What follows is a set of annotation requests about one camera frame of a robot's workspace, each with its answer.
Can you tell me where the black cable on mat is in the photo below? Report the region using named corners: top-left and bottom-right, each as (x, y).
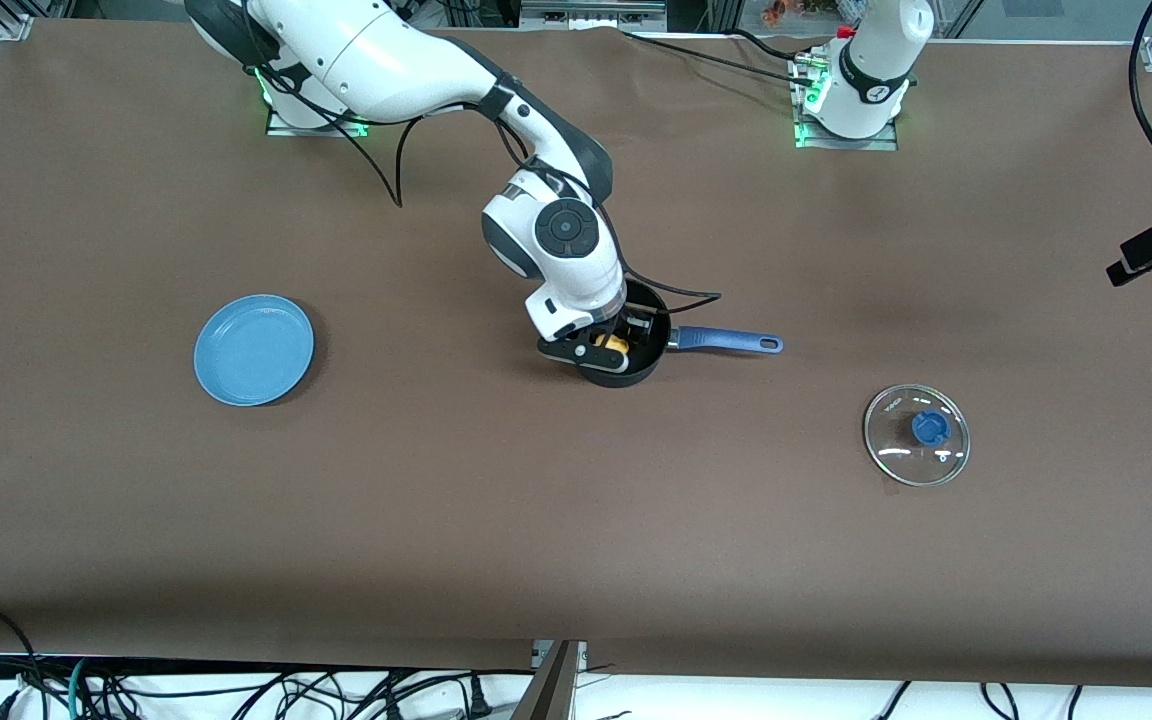
top-left (619, 28), bottom-right (807, 91)

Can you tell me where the grey metal box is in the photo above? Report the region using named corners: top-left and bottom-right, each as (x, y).
top-left (519, 0), bottom-right (669, 31)

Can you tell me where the black cable with plug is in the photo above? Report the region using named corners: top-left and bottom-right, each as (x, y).
top-left (376, 668), bottom-right (537, 720)

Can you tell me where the glass lid with blue knob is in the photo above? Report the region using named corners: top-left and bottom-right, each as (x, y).
top-left (863, 384), bottom-right (971, 488)

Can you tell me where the black pot blue handle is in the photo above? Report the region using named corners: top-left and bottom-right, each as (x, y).
top-left (576, 280), bottom-right (785, 389)

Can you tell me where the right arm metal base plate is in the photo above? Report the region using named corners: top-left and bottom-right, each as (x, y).
top-left (266, 60), bottom-right (379, 138)

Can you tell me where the brown table cover mat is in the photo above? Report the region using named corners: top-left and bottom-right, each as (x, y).
top-left (0, 18), bottom-right (1152, 691)

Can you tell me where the blue round plate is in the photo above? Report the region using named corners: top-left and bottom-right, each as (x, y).
top-left (194, 294), bottom-right (317, 407)

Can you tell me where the aluminium profile beam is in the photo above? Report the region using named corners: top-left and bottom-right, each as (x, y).
top-left (511, 640), bottom-right (589, 720)

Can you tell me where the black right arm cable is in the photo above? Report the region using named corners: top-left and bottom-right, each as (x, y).
top-left (256, 60), bottom-right (723, 313)

